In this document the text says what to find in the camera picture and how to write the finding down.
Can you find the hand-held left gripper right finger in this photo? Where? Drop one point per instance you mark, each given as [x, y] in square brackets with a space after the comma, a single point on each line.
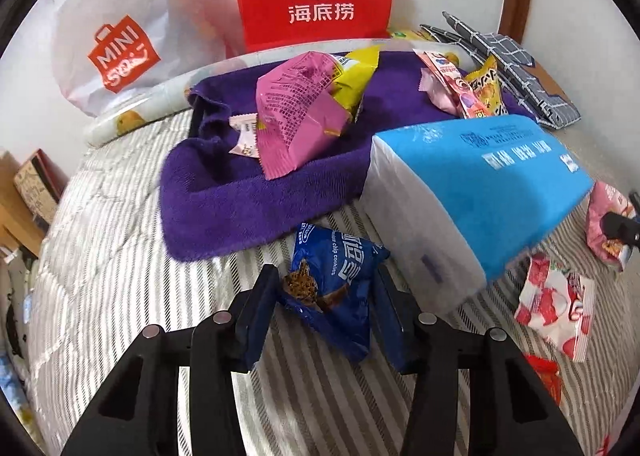
[395, 331]

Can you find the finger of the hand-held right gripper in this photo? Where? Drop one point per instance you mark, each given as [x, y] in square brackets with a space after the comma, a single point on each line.
[617, 225]

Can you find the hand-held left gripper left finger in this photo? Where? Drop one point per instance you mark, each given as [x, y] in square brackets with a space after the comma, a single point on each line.
[255, 331]

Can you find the blue cookie packet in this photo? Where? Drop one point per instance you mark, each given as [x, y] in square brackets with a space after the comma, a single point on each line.
[335, 276]

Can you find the purple towel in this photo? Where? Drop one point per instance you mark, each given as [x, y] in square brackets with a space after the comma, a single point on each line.
[225, 206]

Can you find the yellow packet black print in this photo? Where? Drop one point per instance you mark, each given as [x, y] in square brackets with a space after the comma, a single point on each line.
[487, 89]

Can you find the small white candy packet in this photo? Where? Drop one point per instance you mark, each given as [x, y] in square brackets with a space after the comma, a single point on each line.
[245, 136]

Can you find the pink cartoon strip packet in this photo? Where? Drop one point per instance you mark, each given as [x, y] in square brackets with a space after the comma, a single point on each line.
[462, 86]

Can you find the magenta snack packet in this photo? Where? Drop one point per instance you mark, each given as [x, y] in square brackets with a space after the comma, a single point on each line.
[295, 111]

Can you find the bright yellow snack packet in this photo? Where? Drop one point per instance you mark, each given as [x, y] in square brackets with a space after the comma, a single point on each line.
[357, 71]

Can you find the pink snack bag cartoon print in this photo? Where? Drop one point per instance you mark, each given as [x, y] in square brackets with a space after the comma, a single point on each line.
[602, 206]

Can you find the red white lychee packet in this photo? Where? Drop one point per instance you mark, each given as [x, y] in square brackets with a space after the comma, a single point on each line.
[550, 306]

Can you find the blue tissue pack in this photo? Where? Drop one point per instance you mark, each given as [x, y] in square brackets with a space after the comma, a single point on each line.
[475, 196]

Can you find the red snack packet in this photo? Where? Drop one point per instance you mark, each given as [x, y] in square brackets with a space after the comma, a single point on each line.
[545, 376]

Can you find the striped quilted mattress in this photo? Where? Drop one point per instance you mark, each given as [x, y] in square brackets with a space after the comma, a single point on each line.
[110, 246]

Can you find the grey checkered fabric bag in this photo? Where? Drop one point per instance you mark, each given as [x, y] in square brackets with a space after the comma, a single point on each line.
[505, 51]

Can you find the rolled fruit print mat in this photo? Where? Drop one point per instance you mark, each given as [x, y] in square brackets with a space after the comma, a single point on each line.
[145, 104]

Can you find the red patterned box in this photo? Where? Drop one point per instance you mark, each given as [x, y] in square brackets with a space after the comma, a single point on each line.
[37, 181]

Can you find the brown wooden furniture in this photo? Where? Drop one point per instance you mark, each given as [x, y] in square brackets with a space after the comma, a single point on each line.
[15, 216]

